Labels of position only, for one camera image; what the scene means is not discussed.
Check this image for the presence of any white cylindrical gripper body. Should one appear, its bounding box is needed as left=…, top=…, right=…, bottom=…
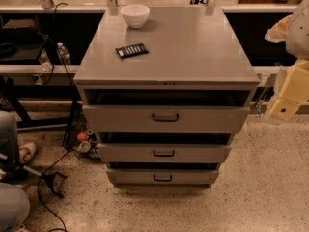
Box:
left=275, top=60, right=309, bottom=104

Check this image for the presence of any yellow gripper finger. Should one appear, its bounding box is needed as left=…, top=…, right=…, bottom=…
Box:
left=268, top=99, right=299, bottom=121

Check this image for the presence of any grey drawer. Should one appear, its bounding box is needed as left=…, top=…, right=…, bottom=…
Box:
left=107, top=169, right=219, bottom=185
left=83, top=105, right=249, bottom=133
left=98, top=143, right=231, bottom=163

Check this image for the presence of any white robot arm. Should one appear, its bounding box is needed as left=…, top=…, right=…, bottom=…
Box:
left=265, top=0, right=309, bottom=124

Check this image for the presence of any grey metal drawer cabinet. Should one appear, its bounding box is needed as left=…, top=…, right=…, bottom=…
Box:
left=73, top=5, right=261, bottom=189

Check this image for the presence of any grey bottom drawer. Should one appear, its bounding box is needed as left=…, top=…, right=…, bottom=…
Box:
left=107, top=169, right=219, bottom=185

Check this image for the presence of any grey top drawer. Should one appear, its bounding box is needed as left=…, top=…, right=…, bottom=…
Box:
left=83, top=105, right=249, bottom=133

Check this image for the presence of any black snack bar packet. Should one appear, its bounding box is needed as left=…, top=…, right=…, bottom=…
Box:
left=116, top=43, right=149, bottom=59

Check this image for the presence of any white ceramic bowl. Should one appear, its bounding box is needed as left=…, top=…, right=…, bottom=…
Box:
left=121, top=4, right=150, bottom=28

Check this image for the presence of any orange ball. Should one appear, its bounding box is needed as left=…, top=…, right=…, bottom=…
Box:
left=77, top=131, right=89, bottom=142

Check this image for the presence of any clear plastic water bottle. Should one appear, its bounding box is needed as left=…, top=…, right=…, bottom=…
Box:
left=57, top=42, right=71, bottom=67

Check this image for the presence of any black grabber tool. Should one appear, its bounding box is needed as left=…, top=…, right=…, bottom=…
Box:
left=0, top=153, right=66, bottom=198

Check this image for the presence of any white sneaker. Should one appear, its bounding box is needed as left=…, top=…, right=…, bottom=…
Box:
left=19, top=142, right=37, bottom=164

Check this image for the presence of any black side table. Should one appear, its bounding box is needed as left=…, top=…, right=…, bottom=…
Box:
left=0, top=17, right=51, bottom=65

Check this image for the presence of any grey trouser leg upper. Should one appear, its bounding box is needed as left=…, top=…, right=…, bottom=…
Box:
left=0, top=111, right=19, bottom=160

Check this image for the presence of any black wire basket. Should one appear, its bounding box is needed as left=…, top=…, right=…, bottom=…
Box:
left=62, top=102, right=85, bottom=150

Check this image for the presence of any black floor cable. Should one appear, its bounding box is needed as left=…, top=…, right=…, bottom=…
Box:
left=36, top=148, right=71, bottom=232

